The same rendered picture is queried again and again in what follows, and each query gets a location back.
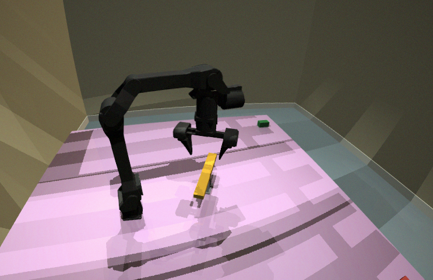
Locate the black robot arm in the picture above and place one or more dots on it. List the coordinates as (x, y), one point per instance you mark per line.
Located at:
(202, 78)

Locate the yellow rectangular bar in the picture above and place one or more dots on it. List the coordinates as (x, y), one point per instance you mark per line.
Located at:
(205, 176)

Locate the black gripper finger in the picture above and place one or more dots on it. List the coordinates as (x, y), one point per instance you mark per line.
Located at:
(223, 149)
(187, 143)

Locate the small green block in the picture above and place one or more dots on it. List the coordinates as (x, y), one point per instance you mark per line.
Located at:
(263, 123)

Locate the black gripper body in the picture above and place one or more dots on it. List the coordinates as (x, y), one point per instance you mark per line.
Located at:
(206, 127)

